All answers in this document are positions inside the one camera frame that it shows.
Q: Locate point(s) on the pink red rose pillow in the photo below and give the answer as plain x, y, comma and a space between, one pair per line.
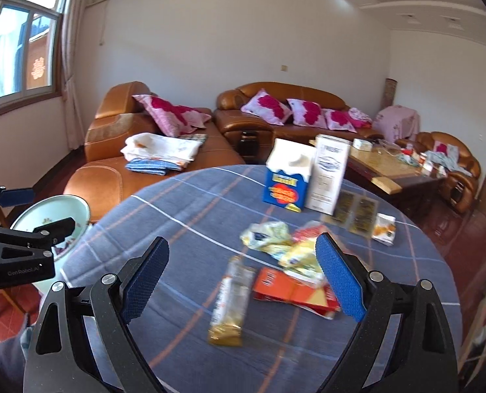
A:
308, 114
340, 120
267, 107

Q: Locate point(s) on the brown leather chaise sofa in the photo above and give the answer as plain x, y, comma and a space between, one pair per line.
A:
103, 188

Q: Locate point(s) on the blue striped folded cloth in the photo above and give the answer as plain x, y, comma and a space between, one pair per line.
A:
153, 166

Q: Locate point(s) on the beige curtain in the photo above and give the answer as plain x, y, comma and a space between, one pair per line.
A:
75, 69

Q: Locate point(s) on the pink floral cloth cover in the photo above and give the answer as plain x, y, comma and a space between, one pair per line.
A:
398, 125

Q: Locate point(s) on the window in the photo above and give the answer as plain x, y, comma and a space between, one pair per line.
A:
22, 49

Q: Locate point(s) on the small pink floral pillow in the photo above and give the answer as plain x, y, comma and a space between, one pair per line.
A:
361, 118

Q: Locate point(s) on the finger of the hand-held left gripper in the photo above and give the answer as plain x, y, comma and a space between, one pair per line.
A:
18, 197
42, 235

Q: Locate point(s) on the brown leather long sofa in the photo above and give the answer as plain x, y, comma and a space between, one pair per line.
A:
300, 135

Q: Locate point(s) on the large pink red pillow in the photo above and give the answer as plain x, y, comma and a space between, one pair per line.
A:
169, 114

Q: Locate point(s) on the red speckled wrapper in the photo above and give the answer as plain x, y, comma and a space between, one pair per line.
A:
308, 232

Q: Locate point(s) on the clear wrapper with gold end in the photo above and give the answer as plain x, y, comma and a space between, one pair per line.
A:
230, 303

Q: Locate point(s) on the blue white milk carton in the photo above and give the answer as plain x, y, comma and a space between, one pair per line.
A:
286, 188

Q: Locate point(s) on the red carton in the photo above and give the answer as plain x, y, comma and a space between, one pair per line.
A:
283, 288

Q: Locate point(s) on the white folded cloth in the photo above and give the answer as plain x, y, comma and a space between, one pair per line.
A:
161, 147

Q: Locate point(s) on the tall white milk carton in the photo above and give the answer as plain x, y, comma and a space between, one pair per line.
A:
326, 176

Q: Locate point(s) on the dark gold flat packet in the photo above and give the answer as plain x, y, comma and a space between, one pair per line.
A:
341, 208
363, 217

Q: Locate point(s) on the patterned rolled mat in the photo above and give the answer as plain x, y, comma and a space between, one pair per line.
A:
390, 94

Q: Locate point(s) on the yellow silver crumpled wrapper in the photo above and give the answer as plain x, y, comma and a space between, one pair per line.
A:
265, 235

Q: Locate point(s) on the white frame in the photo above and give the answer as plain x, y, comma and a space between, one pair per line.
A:
481, 315

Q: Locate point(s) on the small red armchair pillow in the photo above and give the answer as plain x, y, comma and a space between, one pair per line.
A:
442, 149

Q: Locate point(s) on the wooden coffee table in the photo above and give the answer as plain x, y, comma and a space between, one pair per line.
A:
394, 172

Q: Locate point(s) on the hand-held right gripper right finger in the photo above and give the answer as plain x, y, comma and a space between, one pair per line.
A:
341, 284

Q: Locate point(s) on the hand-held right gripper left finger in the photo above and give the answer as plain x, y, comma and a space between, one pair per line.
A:
144, 284

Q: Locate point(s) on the wooden chair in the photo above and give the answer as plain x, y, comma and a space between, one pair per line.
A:
4, 216

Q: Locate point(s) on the small white box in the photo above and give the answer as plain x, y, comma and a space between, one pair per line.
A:
361, 143

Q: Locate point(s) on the small white snack packet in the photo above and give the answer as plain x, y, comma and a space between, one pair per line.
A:
384, 229

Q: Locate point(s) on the checked folded cloth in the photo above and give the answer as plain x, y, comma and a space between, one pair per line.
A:
193, 138

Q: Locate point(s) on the brown leather armchair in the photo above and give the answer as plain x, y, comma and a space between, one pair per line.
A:
463, 188

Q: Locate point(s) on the blue plaid tablecloth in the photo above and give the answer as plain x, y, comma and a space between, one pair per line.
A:
185, 221

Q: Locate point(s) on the light blue cloth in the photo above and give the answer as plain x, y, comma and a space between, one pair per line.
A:
449, 163

